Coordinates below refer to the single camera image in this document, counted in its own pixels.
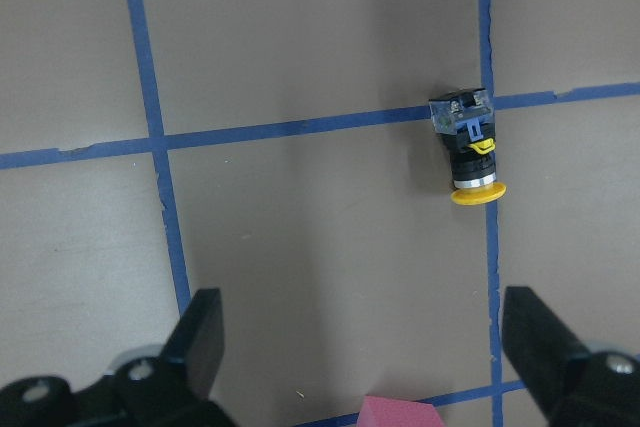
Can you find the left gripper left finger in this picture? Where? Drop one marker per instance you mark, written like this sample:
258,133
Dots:
172,388

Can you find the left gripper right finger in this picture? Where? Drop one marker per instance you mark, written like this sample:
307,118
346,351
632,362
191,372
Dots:
572,382

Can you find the yellow push button switch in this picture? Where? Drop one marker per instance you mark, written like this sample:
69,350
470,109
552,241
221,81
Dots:
464,121

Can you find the pink foam cube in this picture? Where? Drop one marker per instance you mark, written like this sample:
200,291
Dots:
387,412

